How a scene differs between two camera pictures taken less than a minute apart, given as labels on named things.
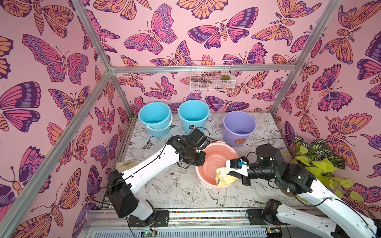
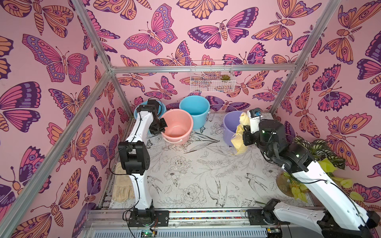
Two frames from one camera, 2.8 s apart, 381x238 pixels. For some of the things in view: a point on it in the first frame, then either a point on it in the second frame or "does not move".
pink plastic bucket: x=217 y=154 → x=180 y=124
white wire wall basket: x=212 y=76 does not move
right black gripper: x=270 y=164 → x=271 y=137
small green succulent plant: x=225 y=77 does not move
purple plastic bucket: x=237 y=126 does not move
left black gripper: x=201 y=161 → x=164 y=125
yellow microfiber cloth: x=222 y=179 → x=237 y=140
